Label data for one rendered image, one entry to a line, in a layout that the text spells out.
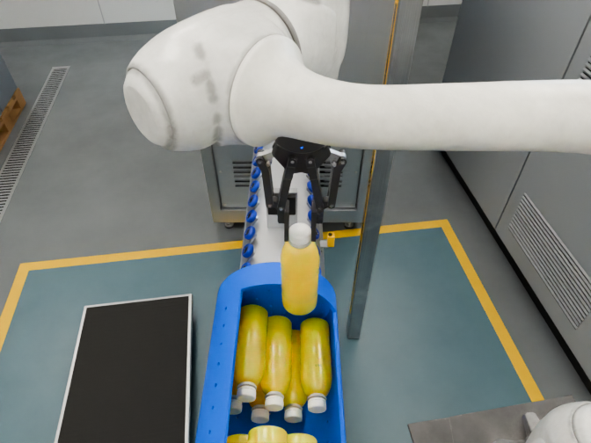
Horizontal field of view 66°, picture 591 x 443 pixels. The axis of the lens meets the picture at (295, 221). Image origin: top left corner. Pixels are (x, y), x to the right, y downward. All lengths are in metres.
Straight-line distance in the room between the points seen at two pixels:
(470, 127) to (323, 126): 0.12
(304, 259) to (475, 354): 1.74
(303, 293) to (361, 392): 1.41
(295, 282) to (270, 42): 0.51
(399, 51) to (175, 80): 0.99
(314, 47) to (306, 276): 0.43
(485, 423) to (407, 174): 2.36
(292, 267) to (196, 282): 1.81
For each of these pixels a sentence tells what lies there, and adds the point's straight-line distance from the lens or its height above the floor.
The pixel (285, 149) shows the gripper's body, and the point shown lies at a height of 1.62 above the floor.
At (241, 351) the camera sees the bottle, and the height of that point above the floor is 1.14.
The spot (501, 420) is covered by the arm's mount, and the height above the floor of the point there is 1.02.
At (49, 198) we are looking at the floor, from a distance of 3.40.
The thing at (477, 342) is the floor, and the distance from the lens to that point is 2.48.
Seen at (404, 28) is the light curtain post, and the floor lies 1.53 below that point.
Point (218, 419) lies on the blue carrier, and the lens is 0.87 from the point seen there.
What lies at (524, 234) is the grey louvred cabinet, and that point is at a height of 0.29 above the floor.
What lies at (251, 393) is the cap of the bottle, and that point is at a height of 1.12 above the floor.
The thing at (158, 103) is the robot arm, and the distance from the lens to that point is 0.40.
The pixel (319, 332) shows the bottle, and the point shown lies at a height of 1.09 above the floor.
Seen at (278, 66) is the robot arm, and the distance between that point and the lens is 0.40.
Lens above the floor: 2.00
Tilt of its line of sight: 45 degrees down
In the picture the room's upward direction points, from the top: straight up
